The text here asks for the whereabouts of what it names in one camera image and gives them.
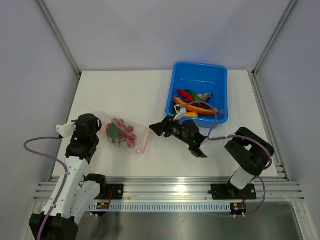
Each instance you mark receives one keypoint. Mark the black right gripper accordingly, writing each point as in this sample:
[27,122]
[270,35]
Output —
[166,126]

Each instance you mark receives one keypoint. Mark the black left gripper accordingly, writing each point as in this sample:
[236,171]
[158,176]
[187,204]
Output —
[76,130]

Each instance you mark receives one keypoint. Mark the clear zip top bag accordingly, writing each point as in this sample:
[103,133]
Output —
[143,133]

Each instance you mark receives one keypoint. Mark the red toy grape bunch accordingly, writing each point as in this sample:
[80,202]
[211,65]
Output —
[121,134]

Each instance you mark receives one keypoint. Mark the orange toy fruit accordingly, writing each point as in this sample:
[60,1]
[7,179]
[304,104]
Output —
[191,114]

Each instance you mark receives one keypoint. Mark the orange toy croissant bread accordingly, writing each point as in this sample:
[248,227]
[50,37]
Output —
[195,108]

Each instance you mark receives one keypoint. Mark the red toy chili pepper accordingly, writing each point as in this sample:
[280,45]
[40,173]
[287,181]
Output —
[185,94]

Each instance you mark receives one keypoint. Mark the green toy chili pepper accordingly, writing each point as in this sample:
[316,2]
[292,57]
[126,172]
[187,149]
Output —
[194,95]

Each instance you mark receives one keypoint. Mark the grey toy fish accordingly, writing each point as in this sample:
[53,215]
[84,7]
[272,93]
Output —
[205,97]

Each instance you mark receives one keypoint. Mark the blue plastic bin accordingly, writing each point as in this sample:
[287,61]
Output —
[202,79]

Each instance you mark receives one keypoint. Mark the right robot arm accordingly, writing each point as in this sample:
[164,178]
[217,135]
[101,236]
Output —
[252,154]

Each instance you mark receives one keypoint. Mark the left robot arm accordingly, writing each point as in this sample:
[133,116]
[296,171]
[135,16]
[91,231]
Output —
[73,193]

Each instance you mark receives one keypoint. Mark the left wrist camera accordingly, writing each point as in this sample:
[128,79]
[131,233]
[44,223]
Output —
[66,130]

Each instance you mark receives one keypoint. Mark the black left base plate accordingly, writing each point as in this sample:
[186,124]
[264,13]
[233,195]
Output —
[115,191]

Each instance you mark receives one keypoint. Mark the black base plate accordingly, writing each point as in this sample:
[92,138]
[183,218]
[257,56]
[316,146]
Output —
[226,191]
[115,191]

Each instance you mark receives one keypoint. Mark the white slotted cable duct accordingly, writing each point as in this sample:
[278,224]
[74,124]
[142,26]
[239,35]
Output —
[155,207]

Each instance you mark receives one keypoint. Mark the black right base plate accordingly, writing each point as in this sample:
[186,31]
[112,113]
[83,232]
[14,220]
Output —
[226,191]

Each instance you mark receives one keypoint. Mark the aluminium frame post left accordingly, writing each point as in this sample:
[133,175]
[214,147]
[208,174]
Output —
[57,34]

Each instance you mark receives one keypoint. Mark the aluminium frame post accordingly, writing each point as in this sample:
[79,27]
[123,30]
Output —
[57,34]
[277,31]

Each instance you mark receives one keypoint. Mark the aluminium frame post right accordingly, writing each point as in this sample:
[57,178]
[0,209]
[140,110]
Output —
[277,31]

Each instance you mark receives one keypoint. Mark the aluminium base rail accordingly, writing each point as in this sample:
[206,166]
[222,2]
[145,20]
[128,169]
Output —
[197,189]

